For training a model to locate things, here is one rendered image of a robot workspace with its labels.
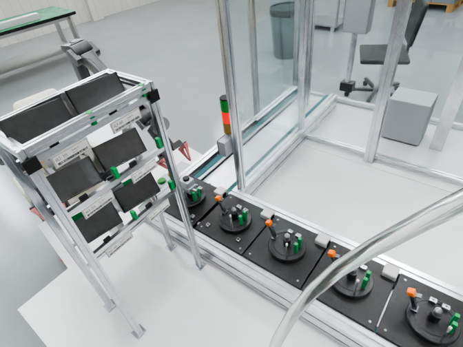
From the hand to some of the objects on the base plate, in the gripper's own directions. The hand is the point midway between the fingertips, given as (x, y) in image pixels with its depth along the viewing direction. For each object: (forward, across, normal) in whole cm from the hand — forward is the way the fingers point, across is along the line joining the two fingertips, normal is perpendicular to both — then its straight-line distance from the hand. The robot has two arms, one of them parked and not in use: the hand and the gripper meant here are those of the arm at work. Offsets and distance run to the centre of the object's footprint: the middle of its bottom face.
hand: (181, 164), depth 133 cm
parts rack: (+32, +35, -11) cm, 49 cm away
